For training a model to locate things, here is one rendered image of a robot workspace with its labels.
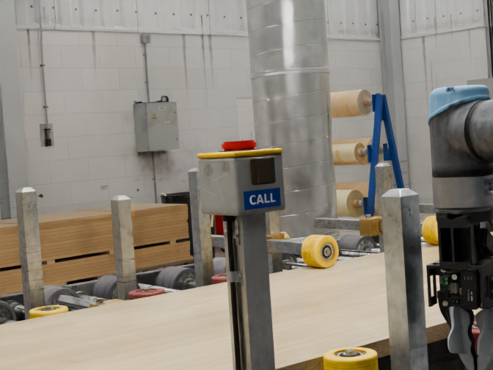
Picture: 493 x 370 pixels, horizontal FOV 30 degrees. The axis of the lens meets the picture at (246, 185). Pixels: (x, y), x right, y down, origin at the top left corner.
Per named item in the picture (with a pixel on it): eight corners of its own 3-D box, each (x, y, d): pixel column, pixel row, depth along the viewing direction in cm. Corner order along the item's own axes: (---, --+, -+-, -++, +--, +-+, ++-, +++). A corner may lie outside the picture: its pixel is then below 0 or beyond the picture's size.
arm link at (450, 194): (443, 174, 120) (505, 172, 116) (445, 209, 120) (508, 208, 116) (422, 178, 114) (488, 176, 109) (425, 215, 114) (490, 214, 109)
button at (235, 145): (264, 154, 104) (263, 139, 103) (236, 156, 101) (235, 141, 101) (242, 155, 107) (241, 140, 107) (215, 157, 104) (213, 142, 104)
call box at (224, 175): (287, 216, 104) (282, 147, 103) (238, 222, 99) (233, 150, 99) (249, 214, 109) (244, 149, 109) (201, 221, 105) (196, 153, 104)
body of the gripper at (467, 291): (426, 312, 113) (420, 214, 113) (450, 299, 121) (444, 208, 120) (487, 315, 109) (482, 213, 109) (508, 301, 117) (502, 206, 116)
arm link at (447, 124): (460, 84, 108) (412, 89, 116) (465, 178, 109) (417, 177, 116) (508, 82, 112) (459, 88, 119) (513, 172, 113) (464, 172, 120)
